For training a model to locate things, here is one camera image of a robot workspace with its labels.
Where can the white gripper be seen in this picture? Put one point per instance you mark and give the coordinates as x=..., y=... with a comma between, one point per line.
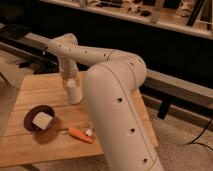
x=68, y=69

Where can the white ceramic cup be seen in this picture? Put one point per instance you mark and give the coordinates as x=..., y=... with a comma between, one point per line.
x=73, y=91

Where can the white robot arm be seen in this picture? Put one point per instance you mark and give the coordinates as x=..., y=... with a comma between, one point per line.
x=107, y=92

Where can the white eraser block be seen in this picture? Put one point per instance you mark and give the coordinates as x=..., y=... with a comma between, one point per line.
x=42, y=120

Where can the brown round plate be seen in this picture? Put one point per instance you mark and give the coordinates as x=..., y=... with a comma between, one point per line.
x=28, y=119

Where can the orange toy carrot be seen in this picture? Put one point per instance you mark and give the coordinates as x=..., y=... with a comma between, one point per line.
x=79, y=135

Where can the wooden table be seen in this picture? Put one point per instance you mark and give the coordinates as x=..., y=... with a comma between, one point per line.
x=19, y=146

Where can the long grey bench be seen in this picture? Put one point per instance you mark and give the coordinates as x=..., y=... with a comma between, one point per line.
x=171, y=90

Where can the wooden shelf with clutter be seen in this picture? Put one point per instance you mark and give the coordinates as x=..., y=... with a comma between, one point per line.
x=156, y=16

